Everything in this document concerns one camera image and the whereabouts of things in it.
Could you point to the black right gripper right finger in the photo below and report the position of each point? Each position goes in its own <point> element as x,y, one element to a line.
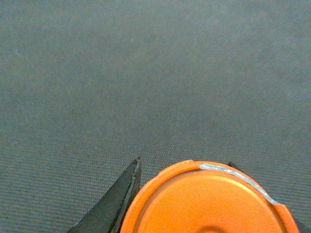
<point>231,164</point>

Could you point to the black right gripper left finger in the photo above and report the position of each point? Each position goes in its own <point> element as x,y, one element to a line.
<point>107,215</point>

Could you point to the orange cylindrical cap 4680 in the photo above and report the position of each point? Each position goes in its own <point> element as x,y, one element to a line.
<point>205,197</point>

